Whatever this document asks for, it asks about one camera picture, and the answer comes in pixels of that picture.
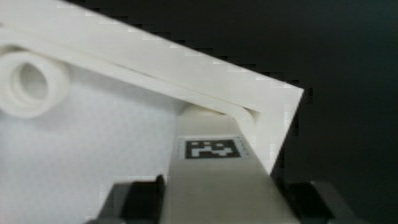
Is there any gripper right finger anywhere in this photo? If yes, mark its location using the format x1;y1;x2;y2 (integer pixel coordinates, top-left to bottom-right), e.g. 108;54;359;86
286;181;357;224

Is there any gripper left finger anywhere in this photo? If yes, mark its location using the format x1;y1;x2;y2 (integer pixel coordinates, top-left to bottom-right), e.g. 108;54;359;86
87;175;165;224

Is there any white desk top tray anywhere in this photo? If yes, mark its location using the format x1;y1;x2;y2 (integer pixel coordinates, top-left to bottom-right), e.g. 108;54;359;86
0;19;258;224

